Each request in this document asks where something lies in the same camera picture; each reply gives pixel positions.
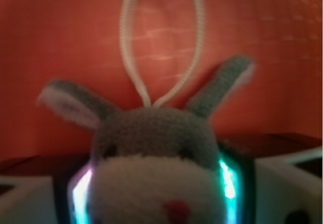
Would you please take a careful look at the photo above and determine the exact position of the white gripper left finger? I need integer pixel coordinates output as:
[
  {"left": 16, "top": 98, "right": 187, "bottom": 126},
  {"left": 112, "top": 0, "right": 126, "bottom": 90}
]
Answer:
[{"left": 1, "top": 155, "right": 92, "bottom": 223}]

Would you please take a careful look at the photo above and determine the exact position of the gray plush bunny toy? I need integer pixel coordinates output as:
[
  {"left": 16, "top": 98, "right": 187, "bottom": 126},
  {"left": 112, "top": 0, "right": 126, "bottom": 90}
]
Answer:
[{"left": 37, "top": 0, "right": 256, "bottom": 224}]

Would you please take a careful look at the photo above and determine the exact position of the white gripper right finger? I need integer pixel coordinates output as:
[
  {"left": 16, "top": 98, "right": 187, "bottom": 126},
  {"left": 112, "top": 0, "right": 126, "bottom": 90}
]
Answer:
[{"left": 219, "top": 133, "right": 322, "bottom": 223}]

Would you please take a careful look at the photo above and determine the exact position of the red plastic serving tray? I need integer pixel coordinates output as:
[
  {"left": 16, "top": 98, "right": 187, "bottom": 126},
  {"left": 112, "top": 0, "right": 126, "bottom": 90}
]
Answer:
[{"left": 0, "top": 0, "right": 323, "bottom": 174}]

